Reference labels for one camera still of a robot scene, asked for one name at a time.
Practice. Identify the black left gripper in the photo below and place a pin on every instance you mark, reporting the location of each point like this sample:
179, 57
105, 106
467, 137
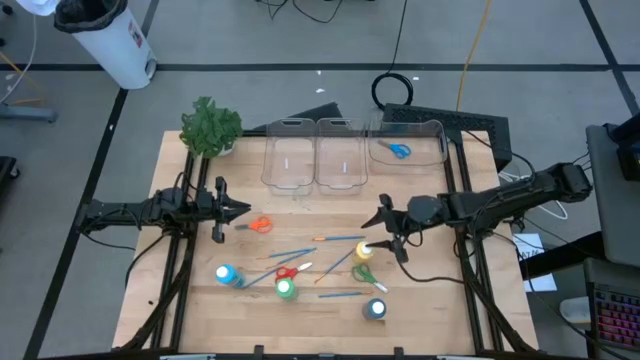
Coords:
217, 210

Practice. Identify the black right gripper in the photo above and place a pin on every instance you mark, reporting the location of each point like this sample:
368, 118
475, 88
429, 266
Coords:
402, 222

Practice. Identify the yellow paint bottle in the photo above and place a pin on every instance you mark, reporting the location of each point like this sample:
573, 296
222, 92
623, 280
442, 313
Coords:
363, 254

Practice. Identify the orange scissors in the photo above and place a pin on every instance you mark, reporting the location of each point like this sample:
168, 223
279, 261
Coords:
261, 225

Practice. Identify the green scissors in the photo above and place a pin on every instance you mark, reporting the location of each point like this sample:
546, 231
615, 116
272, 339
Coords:
362, 272

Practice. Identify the blue paint bottle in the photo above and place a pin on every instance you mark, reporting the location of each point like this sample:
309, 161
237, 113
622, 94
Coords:
231, 276

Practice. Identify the dark grey paint bottle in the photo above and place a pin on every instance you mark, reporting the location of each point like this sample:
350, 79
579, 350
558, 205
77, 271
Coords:
374, 310

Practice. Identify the red scissors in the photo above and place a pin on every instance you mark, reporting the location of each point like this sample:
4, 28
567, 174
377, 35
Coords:
285, 273

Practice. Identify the green paint bottle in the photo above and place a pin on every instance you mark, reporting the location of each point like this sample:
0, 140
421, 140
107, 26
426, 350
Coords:
286, 290

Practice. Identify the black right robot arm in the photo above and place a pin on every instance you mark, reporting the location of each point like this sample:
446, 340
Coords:
500, 200

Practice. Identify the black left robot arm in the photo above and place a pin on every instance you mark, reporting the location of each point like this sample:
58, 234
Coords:
150, 207

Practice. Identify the blue scissors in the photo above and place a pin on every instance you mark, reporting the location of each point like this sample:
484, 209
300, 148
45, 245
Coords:
400, 150

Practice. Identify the green plant in white pot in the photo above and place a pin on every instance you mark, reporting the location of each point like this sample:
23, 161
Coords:
210, 127

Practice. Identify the wide clear plastic bin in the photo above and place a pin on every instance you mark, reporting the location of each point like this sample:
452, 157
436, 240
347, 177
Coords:
425, 150

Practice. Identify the black table clamp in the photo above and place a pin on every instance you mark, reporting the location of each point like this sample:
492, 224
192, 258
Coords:
399, 352
258, 351

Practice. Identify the white paper sheet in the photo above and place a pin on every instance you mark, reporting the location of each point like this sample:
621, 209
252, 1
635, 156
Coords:
530, 245

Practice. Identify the black diagonal bar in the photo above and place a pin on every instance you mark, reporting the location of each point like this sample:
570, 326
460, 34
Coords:
560, 255

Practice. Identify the white trash can black bag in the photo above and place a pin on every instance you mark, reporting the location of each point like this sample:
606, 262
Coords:
115, 50

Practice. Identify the pale grey rounded object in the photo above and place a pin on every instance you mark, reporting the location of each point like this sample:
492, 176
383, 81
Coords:
575, 311

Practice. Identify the grey floor stand base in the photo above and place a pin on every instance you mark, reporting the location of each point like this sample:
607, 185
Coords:
30, 113

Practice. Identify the black wheeled equipment base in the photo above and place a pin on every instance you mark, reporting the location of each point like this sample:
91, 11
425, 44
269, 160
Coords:
7, 169

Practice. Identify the grey side table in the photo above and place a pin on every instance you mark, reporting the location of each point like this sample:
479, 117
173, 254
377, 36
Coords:
615, 220

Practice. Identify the backlit computer keyboard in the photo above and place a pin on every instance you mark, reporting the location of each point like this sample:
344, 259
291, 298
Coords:
620, 315

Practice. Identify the black device on side table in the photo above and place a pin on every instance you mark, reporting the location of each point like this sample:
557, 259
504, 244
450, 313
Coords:
630, 160

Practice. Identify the white plastic bag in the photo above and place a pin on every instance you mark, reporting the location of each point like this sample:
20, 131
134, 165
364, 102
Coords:
40, 6

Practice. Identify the black aluminium table frame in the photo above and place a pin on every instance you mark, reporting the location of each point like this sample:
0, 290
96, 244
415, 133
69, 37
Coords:
471, 300

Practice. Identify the silver edge bracket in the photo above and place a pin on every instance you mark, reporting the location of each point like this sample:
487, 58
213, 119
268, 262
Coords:
187, 357
465, 357

